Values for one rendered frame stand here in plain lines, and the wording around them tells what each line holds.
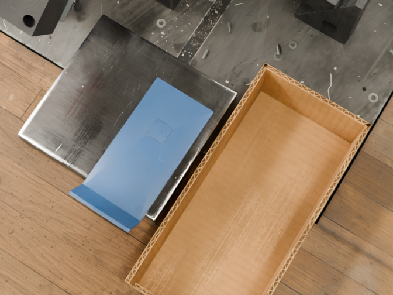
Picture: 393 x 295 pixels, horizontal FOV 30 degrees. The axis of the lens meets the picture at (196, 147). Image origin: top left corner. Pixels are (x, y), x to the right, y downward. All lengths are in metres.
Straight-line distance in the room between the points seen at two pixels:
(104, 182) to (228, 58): 0.19
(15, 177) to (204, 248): 0.21
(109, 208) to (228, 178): 0.13
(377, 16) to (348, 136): 0.15
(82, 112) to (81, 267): 0.16
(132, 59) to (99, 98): 0.05
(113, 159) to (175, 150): 0.06
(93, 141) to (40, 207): 0.09
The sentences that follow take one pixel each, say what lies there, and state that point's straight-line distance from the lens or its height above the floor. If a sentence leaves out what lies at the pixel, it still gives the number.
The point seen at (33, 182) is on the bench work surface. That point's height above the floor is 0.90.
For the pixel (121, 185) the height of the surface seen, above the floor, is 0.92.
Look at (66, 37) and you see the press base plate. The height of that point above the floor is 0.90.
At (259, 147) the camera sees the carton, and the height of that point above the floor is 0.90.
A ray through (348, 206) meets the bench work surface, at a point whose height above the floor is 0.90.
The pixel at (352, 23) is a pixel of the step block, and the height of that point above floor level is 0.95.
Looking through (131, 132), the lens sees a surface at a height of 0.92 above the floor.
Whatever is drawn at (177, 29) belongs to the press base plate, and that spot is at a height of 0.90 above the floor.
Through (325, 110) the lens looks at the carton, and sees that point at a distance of 0.74.
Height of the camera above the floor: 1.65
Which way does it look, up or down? 75 degrees down
